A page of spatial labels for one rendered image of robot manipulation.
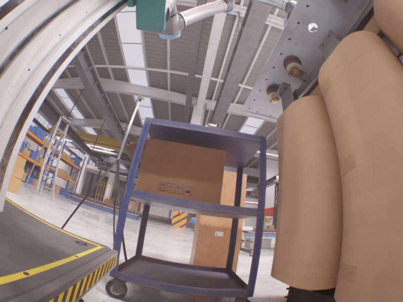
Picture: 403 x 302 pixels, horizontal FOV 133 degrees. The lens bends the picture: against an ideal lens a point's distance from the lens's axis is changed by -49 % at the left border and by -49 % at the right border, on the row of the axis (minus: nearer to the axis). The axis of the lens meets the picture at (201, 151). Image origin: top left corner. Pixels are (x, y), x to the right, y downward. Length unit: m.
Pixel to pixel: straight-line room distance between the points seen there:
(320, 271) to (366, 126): 0.51
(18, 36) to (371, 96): 0.97
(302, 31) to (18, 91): 1.19
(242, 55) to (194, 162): 4.56
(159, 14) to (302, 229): 1.18
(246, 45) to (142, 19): 4.16
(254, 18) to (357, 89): 4.14
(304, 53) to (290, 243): 1.00
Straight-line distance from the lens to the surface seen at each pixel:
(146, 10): 1.00
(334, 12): 1.06
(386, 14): 0.74
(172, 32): 1.23
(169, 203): 0.74
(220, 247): 1.45
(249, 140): 0.88
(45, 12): 0.64
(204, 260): 1.45
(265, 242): 4.00
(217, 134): 0.85
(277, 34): 11.14
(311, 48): 1.12
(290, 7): 1.35
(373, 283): 0.55
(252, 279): 0.83
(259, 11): 4.58
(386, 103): 0.57
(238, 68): 5.46
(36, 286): 0.26
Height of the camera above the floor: 0.45
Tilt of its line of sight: 23 degrees up
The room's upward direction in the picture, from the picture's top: 9 degrees clockwise
